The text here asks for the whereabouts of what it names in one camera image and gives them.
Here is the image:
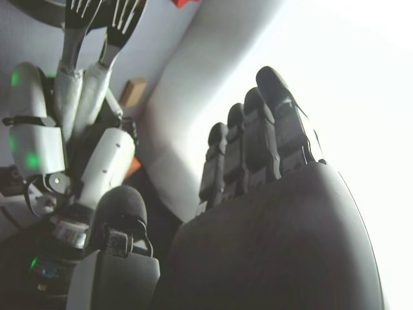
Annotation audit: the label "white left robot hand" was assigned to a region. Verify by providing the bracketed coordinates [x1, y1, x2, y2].
[66, 66, 387, 310]

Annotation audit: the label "taped metal tongs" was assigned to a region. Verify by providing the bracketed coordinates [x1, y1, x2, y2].
[53, 0, 148, 143]

